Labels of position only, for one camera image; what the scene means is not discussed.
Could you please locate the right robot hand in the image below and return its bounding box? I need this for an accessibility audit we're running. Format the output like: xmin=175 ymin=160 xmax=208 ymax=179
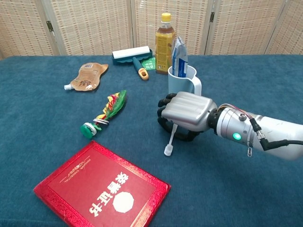
xmin=157 ymin=91 xmax=218 ymax=142

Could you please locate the white toothbrush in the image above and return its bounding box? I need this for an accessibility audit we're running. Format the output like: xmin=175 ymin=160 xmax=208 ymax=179
xmin=163 ymin=124 xmax=178 ymax=157

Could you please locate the blue white toothpaste tube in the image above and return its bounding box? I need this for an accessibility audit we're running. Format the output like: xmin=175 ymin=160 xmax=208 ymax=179
xmin=172 ymin=35 xmax=189 ymax=78

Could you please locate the green sachet packet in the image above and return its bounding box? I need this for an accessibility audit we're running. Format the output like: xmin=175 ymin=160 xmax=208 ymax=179
xmin=141 ymin=57 xmax=156 ymax=71

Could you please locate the yellow tea bottle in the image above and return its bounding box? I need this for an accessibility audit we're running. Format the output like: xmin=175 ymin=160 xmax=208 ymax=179
xmin=155 ymin=13 xmax=176 ymax=75

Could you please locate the colourful feather shuttlecock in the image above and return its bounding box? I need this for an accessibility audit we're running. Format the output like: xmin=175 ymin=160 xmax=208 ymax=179
xmin=80 ymin=89 xmax=128 ymax=139

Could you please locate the teal lint roller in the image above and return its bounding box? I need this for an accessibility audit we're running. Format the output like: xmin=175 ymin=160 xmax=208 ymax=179
xmin=111 ymin=46 xmax=153 ymax=80

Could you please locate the brown spout pouch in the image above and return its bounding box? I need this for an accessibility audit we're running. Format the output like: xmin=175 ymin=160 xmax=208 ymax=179
xmin=63 ymin=62 xmax=109 ymax=91

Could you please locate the red certificate book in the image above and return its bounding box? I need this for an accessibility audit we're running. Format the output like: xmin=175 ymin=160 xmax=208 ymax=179
xmin=33 ymin=140 xmax=171 ymax=227

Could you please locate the woven folding screen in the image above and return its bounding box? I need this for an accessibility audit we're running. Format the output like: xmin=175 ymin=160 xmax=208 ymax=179
xmin=0 ymin=0 xmax=303 ymax=60

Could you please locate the blue table cloth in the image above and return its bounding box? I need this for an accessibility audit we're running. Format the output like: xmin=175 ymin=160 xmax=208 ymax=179
xmin=0 ymin=54 xmax=303 ymax=227

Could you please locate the light blue plastic mug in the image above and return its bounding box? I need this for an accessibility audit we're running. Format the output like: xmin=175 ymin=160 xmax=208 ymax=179
xmin=168 ymin=65 xmax=203 ymax=96

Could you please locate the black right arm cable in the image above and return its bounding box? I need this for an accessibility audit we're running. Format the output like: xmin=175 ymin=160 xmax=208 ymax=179
xmin=250 ymin=117 xmax=303 ymax=151

